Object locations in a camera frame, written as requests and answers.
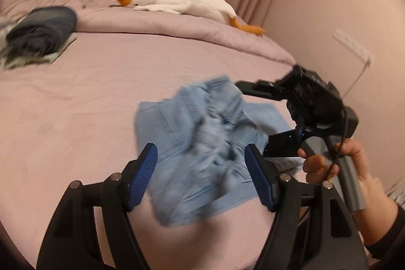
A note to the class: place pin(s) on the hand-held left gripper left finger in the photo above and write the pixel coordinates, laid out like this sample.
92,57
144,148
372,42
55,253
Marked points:
144,173

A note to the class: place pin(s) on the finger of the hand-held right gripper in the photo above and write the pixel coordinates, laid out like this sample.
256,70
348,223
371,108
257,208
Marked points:
281,142
259,89

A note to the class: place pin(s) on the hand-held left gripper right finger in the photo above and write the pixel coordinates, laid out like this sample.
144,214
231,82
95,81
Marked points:
261,178

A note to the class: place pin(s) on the light blue denim pants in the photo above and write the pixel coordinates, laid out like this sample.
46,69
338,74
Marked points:
189,130

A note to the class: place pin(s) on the person's right forearm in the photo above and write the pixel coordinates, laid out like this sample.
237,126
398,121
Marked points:
379,213

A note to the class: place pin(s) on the person's right hand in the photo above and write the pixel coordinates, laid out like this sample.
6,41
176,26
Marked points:
313,165

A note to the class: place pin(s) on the pink bed sheet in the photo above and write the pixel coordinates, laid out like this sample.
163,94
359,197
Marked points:
79,99

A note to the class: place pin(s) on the white goose plush toy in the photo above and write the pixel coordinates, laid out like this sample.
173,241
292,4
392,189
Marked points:
189,1

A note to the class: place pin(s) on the striped cloth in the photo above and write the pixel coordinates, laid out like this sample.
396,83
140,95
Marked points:
395,194

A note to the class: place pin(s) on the pink quilt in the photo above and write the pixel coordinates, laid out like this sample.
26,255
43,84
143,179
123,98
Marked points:
142,23

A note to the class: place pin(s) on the folded light green cloth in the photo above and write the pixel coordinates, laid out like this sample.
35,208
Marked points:
54,56

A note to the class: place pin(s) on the folded dark jeans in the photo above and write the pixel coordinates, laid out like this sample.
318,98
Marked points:
41,26

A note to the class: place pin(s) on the white wall socket strip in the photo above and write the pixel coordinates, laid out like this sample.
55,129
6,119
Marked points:
352,47

